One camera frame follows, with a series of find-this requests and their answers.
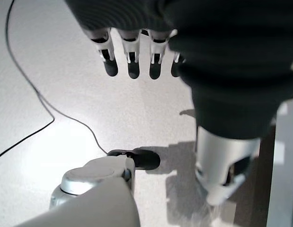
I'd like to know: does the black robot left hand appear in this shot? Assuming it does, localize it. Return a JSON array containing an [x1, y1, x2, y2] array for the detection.
[[64, 0, 293, 206]]

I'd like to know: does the grey robot left leg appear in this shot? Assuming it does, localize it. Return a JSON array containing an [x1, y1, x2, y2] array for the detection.
[[16, 148, 161, 227]]

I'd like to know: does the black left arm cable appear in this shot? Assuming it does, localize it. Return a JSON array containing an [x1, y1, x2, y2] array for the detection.
[[0, 0, 109, 162]]

